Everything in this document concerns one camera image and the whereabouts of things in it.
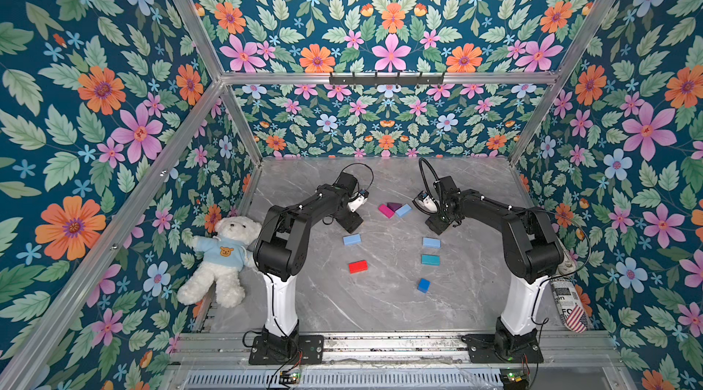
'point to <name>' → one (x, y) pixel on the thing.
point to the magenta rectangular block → (387, 211)
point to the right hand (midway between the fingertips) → (441, 216)
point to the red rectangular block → (358, 266)
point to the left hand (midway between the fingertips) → (350, 215)
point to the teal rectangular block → (430, 259)
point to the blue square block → (423, 285)
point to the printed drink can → (569, 304)
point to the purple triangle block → (394, 206)
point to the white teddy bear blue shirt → (221, 258)
